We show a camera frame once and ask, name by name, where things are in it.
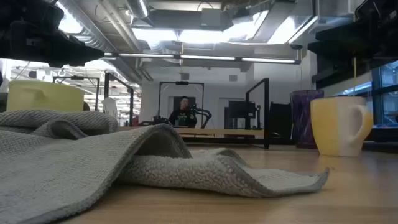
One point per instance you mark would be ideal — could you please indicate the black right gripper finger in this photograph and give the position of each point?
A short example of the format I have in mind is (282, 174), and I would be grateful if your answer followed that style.
(339, 35)
(332, 51)

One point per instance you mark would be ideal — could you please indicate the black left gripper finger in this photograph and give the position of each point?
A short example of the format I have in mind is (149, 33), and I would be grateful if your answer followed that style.
(91, 54)

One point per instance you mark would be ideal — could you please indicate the small pale yellow cup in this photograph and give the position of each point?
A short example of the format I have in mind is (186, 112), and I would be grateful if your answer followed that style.
(43, 96)

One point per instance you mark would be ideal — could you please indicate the purple marbled tumbler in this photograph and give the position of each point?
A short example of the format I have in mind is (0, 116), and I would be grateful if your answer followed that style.
(301, 118)

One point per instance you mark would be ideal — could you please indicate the yellow and white mug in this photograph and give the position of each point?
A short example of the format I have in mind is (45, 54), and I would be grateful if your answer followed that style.
(335, 127)

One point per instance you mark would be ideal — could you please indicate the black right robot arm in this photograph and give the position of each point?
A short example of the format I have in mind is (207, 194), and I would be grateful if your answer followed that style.
(384, 12)

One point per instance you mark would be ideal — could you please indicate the black background robot arm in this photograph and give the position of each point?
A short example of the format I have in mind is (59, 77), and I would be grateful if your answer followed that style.
(203, 113)

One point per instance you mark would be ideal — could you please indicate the white chair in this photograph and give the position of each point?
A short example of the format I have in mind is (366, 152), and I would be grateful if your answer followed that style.
(110, 107)

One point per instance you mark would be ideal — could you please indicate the dark screen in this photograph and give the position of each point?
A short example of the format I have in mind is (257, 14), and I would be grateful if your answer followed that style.
(3, 102)

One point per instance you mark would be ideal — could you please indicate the black upright panel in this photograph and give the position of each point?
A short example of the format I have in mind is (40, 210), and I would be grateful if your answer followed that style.
(280, 119)

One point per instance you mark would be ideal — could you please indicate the person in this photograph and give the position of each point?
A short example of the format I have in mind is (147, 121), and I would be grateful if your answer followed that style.
(183, 116)

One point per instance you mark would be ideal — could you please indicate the grey knitted towel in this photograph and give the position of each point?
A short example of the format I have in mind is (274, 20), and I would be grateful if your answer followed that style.
(62, 161)

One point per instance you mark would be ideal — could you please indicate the long ceiling light strip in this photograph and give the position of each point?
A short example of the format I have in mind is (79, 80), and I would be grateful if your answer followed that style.
(205, 58)

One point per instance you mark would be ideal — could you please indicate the thin black background frame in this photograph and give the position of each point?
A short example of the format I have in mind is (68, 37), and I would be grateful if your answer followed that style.
(77, 77)

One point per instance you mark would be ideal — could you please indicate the black ceiling dome camera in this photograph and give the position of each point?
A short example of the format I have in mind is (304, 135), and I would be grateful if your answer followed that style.
(296, 46)

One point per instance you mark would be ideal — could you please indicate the thick black background frame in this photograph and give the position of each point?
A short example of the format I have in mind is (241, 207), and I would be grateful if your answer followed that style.
(107, 90)

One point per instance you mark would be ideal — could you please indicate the wooden shelf black frame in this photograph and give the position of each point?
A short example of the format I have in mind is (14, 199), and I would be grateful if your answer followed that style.
(265, 112)

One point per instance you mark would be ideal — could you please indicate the black background frame with camera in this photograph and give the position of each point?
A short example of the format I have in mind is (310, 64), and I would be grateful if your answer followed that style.
(182, 83)

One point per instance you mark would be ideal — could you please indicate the grey square wall vent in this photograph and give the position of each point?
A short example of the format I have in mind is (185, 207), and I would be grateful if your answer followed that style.
(185, 76)
(233, 77)

